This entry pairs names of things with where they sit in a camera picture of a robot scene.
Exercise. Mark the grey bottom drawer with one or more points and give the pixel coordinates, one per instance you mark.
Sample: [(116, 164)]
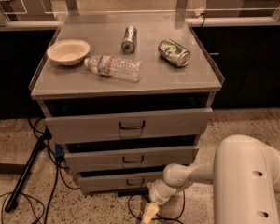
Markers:
[(91, 183)]

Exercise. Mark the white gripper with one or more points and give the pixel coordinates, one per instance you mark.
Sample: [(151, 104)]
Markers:
[(156, 196)]

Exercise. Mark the grey top drawer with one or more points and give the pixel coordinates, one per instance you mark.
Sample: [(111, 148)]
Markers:
[(132, 125)]

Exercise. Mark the clear plastic water bottle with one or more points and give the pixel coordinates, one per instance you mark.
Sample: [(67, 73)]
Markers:
[(114, 67)]

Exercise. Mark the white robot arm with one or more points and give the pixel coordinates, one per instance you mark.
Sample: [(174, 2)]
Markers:
[(245, 175)]

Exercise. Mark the green soda can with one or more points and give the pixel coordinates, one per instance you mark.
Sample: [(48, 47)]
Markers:
[(174, 53)]

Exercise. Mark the silver slim can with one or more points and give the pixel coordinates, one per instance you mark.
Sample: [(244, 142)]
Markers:
[(129, 40)]

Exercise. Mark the blue box behind cabinet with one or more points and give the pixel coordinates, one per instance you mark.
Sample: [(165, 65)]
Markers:
[(59, 152)]

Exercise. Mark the grey drawer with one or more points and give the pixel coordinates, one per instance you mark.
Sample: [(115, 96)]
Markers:
[(91, 183), (132, 125), (130, 158)]

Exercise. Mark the white paper bowl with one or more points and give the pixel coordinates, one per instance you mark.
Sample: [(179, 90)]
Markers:
[(68, 52)]

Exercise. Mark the grey middle drawer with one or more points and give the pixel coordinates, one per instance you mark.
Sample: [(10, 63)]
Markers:
[(130, 158)]

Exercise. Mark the grey drawer cabinet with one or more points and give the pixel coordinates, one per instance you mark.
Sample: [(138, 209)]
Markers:
[(75, 91)]

